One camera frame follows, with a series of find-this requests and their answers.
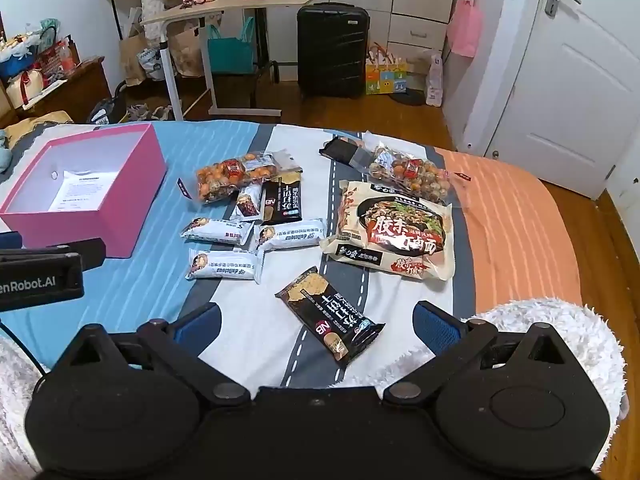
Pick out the teal shopping bag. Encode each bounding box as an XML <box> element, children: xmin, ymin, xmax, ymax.
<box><xmin>207</xmin><ymin>17</ymin><xmax>256</xmax><ymax>75</ymax></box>

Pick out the white printed paper sheet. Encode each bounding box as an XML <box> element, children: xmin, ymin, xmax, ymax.
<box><xmin>49</xmin><ymin>170</ymin><xmax>121</xmax><ymax>213</ymax></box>

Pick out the black suitcase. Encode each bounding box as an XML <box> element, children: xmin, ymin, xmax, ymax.
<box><xmin>296</xmin><ymin>4</ymin><xmax>371</xmax><ymax>100</ymax></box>

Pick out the white checkered bag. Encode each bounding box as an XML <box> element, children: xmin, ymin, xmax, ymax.
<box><xmin>137</xmin><ymin>47</ymin><xmax>167</xmax><ymax>82</ymax></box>

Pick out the yellow cloth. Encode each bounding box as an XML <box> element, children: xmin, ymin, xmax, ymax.
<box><xmin>4</xmin><ymin>110</ymin><xmax>74</xmax><ymax>150</ymax></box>

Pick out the small dark red snack bar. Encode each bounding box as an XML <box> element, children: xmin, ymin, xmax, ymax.
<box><xmin>231</xmin><ymin>182</ymin><xmax>264</xmax><ymax>222</ymax></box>

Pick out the white fluffy fabric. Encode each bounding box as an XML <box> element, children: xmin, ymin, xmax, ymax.
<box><xmin>0</xmin><ymin>297</ymin><xmax>630</xmax><ymax>480</ymax></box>

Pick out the red basket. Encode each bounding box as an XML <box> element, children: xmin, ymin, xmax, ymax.
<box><xmin>37</xmin><ymin>40</ymin><xmax>77</xmax><ymax>84</ymax></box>

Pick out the wooden rolling side table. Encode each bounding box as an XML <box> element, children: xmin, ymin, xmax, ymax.
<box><xmin>140</xmin><ymin>0</ymin><xmax>321</xmax><ymax>121</ymax></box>

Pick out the pink and white pack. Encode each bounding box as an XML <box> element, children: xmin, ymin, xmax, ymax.
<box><xmin>425</xmin><ymin>52</ymin><xmax>445</xmax><ymax>109</ymax></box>

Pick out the brown wooden cabinet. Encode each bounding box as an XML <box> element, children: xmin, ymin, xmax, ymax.
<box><xmin>0</xmin><ymin>57</ymin><xmax>112</xmax><ymax>129</ymax></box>

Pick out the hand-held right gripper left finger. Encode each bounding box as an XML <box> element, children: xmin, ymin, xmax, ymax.
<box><xmin>52</xmin><ymin>302</ymin><xmax>251</xmax><ymax>408</ymax></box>

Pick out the black cable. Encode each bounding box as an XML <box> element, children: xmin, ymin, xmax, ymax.
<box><xmin>0</xmin><ymin>316</ymin><xmax>47</xmax><ymax>376</ymax></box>

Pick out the white cloth bag red ribbon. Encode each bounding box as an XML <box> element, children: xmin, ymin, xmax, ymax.
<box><xmin>5</xmin><ymin>70</ymin><xmax>44</xmax><ymax>110</ymax></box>

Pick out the brown paper bag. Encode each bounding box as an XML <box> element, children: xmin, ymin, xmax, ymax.
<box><xmin>119</xmin><ymin>7</ymin><xmax>149</xmax><ymax>87</ymax></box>
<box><xmin>167</xmin><ymin>27</ymin><xmax>205</xmax><ymax>79</ymax></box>

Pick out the white snack packet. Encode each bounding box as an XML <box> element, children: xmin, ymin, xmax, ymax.
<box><xmin>180</xmin><ymin>217</ymin><xmax>255</xmax><ymax>247</ymax></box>
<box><xmin>185</xmin><ymin>249</ymin><xmax>265</xmax><ymax>285</ymax></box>
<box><xmin>255</xmin><ymin>217</ymin><xmax>327</xmax><ymax>252</ymax></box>

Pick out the pink hanging bag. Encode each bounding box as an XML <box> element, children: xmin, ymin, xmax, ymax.
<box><xmin>446</xmin><ymin>0</ymin><xmax>484</xmax><ymax>59</ymax></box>

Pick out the pink cardboard box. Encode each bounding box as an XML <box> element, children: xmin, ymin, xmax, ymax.
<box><xmin>0</xmin><ymin>122</ymin><xmax>168</xmax><ymax>260</ymax></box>

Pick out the white door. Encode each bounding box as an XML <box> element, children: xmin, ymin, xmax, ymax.
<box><xmin>487</xmin><ymin>0</ymin><xmax>640</xmax><ymax>201</ymax></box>

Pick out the clear bag of mixed nuts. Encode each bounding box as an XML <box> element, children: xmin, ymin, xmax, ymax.
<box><xmin>176</xmin><ymin>150</ymin><xmax>303</xmax><ymax>207</ymax></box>
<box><xmin>362</xmin><ymin>130</ymin><xmax>473</xmax><ymax>208</ymax></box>

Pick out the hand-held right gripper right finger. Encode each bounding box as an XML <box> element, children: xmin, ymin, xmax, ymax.
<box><xmin>382</xmin><ymin>301</ymin><xmax>588</xmax><ymax>406</ymax></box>

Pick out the black bag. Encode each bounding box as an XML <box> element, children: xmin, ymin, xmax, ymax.
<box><xmin>87</xmin><ymin>94</ymin><xmax>127</xmax><ymax>125</ymax></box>

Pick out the black cracker packet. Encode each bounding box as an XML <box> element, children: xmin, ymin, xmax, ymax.
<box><xmin>261</xmin><ymin>172</ymin><xmax>304</xmax><ymax>226</ymax></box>
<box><xmin>274</xmin><ymin>266</ymin><xmax>386</xmax><ymax>366</ymax></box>

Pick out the large cream noodle bag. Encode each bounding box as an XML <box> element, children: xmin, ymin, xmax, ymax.
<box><xmin>319</xmin><ymin>180</ymin><xmax>456</xmax><ymax>283</ymax></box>

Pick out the colourful gift bag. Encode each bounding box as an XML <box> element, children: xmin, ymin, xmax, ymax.
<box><xmin>365</xmin><ymin>45</ymin><xmax>409</xmax><ymax>96</ymax></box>

